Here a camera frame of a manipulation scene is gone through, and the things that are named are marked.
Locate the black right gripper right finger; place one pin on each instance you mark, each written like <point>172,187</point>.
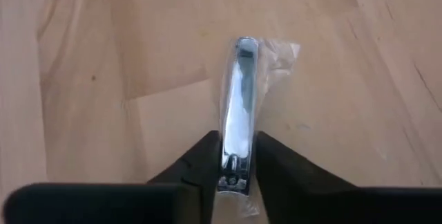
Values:
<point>293,189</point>

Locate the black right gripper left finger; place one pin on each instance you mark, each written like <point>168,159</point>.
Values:
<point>186,189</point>

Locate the silver nail clipper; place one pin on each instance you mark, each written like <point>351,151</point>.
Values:
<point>238,120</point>

